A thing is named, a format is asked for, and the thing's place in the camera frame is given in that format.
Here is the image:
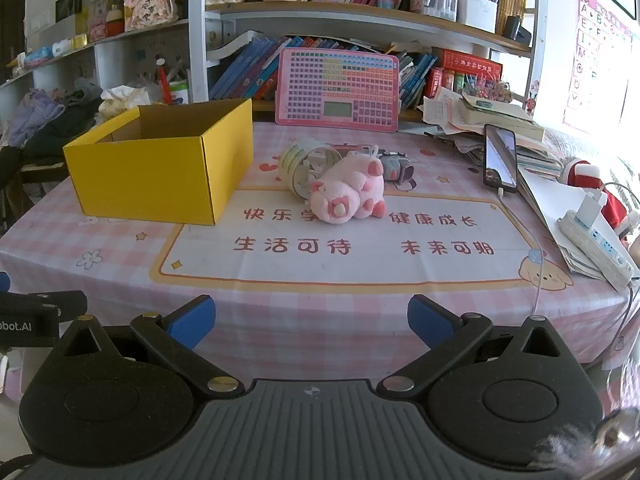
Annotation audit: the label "white bookshelf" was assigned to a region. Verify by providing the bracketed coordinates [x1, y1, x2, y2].
[0, 0, 551, 126]

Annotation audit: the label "grey fluffy cuff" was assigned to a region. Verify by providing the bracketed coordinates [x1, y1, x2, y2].
[530, 400, 640, 480]

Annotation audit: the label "row of blue books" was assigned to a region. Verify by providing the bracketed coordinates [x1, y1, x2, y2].
[209, 35, 291, 101]

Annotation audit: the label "pink learning tablet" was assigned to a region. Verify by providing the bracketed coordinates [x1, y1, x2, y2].
[275, 48, 401, 132]

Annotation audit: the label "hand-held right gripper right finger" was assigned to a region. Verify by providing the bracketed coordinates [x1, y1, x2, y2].
[376, 293, 574, 403]

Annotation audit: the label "white storage box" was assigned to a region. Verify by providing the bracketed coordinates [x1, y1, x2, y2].
[457, 0, 498, 33]

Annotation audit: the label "leaning thin books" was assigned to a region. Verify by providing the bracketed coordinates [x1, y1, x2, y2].
[397, 52, 436, 111]

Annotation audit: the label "thick red book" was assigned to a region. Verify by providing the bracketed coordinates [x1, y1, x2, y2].
[432, 49, 503, 81]

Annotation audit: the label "white power strip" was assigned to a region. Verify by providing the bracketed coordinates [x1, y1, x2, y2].
[557, 210, 636, 291]

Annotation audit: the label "row of small packets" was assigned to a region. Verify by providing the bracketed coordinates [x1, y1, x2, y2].
[10, 32, 106, 68]

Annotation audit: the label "small red boxes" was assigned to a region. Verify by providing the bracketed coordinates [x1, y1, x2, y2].
[425, 67, 456, 101]

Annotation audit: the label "pile of clothes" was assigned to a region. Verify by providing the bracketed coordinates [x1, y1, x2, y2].
[0, 80, 106, 161]

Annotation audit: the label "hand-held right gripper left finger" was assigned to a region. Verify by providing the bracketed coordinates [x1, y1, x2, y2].
[52, 294, 247, 402]

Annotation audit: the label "white paper sheets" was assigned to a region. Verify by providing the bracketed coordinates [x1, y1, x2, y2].
[517, 167, 626, 281]

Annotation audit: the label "white charger plug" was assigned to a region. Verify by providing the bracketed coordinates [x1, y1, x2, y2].
[577, 190, 608, 223]

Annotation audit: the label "open white book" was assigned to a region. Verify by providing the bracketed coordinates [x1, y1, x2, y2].
[209, 30, 268, 61]

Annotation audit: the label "box of colourful clips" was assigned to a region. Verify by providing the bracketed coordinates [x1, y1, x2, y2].
[462, 80, 511, 107]

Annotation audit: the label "red santa hat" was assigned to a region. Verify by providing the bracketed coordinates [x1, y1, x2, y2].
[562, 158, 628, 231]

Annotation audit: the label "pink pig plush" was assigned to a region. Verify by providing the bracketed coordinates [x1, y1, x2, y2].
[310, 152, 386, 224]

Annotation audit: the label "white green pen cup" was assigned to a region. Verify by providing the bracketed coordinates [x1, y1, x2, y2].
[155, 55, 191, 106]

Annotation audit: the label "alphabet wall poster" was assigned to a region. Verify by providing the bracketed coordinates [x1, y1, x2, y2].
[562, 0, 633, 133]

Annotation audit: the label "pink doll ornament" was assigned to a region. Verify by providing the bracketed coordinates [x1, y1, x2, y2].
[124, 0, 181, 31]

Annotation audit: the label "yellow books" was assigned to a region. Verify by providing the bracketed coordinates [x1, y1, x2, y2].
[495, 0, 531, 36]

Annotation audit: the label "small black box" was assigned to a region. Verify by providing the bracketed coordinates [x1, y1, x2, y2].
[502, 15, 532, 41]

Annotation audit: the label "red pot toy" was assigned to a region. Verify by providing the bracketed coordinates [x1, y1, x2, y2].
[104, 6, 126, 37]

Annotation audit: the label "yellow cardboard box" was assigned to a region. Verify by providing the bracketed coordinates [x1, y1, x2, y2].
[62, 98, 254, 226]

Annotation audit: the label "pile of papers and books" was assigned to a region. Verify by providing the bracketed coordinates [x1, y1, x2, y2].
[422, 87, 561, 171]

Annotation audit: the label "smartphone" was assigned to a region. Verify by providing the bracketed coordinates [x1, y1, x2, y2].
[482, 124, 518, 194]

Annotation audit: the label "tissue pack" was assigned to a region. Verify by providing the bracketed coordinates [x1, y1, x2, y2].
[98, 86, 151, 121]

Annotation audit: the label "clear tape roll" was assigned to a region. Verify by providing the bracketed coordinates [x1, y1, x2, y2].
[277, 139, 346, 201]

